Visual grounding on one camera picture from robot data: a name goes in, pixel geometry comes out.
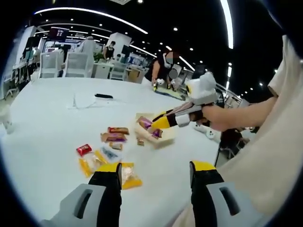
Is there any white paper cup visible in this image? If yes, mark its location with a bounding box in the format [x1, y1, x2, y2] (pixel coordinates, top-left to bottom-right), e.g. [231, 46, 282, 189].
[0, 104, 13, 135]

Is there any person's right hand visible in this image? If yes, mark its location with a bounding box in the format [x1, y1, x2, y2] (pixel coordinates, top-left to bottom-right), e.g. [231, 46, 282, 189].
[190, 105, 240, 131]

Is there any brown purple food bar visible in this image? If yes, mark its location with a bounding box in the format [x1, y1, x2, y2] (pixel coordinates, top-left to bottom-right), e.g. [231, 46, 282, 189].
[101, 132, 128, 143]

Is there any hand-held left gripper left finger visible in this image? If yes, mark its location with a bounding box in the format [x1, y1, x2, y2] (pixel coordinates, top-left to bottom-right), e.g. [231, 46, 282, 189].
[41, 162, 123, 227]

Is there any long ceiling strip light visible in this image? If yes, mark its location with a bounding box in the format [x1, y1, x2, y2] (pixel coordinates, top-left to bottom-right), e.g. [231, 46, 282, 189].
[219, 0, 235, 50]

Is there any small hanging display screen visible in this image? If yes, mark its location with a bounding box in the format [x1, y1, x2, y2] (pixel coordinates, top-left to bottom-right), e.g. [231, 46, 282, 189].
[49, 26, 70, 38]

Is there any black office chair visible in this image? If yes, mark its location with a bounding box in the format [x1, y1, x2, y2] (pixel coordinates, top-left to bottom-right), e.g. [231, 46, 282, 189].
[219, 127, 250, 159]

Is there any black device cable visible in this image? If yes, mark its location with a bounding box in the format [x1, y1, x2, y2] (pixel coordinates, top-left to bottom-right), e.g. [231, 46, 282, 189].
[214, 91, 228, 167]

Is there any white power strip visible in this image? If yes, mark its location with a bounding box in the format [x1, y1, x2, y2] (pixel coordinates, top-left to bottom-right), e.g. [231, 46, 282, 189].
[67, 92, 97, 110]

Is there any colourful cloth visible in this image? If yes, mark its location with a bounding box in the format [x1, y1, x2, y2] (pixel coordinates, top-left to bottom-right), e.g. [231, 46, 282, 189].
[153, 85, 190, 100]

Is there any clear dark cookie food packet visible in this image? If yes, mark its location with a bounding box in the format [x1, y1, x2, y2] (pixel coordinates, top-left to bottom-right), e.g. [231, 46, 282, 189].
[98, 146, 122, 163]

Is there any small red food packet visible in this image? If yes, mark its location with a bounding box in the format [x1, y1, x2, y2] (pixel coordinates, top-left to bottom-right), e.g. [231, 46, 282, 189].
[76, 143, 93, 157]

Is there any yellow bread food packet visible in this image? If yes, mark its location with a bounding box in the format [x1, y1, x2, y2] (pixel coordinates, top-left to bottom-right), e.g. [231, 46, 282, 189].
[120, 162, 143, 190]
[78, 151, 107, 178]

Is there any white game controller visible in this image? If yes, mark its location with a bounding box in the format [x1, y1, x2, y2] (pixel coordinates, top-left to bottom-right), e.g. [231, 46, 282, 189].
[192, 122, 210, 133]
[205, 129, 221, 142]

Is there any curved ceiling strip light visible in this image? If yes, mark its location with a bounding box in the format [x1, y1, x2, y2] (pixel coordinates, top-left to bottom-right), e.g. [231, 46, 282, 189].
[33, 7, 149, 35]

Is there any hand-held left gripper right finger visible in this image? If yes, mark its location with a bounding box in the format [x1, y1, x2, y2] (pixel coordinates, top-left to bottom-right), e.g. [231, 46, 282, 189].
[189, 160, 263, 227]

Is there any beige food container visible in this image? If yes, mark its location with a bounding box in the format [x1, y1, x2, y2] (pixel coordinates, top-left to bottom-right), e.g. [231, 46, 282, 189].
[134, 113, 176, 149]

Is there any small orange food packet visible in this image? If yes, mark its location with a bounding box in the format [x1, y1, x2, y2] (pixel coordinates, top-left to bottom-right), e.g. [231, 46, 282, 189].
[109, 141, 124, 151]

